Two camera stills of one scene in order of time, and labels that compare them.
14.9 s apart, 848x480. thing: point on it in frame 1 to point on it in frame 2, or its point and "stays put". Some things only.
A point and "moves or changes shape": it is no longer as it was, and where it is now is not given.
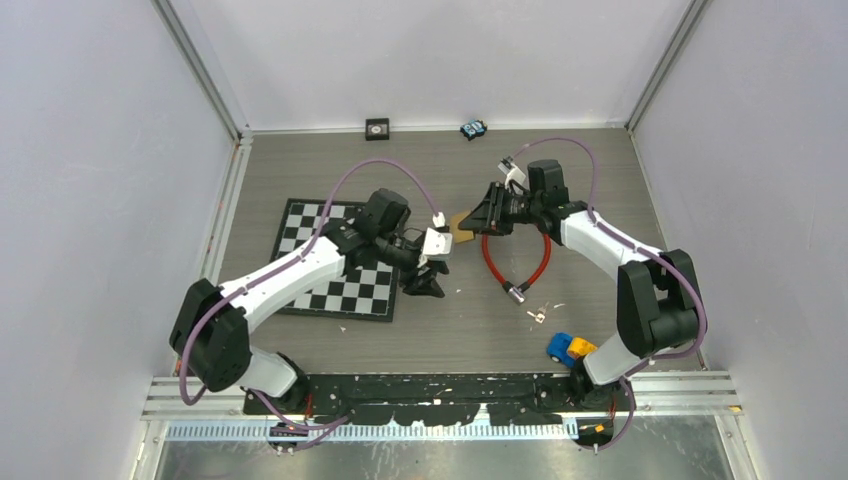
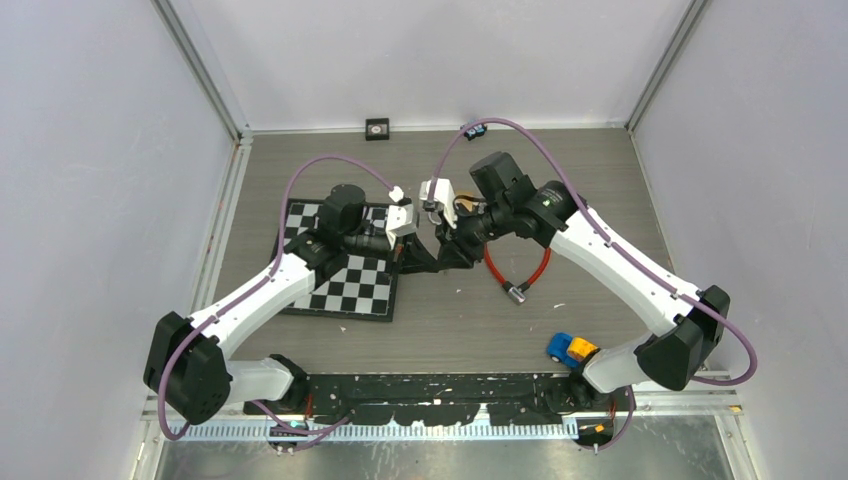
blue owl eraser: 474,128 stays put
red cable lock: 515,293 stays put
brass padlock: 460,235 moves or changes shape
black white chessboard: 367,292 stays put
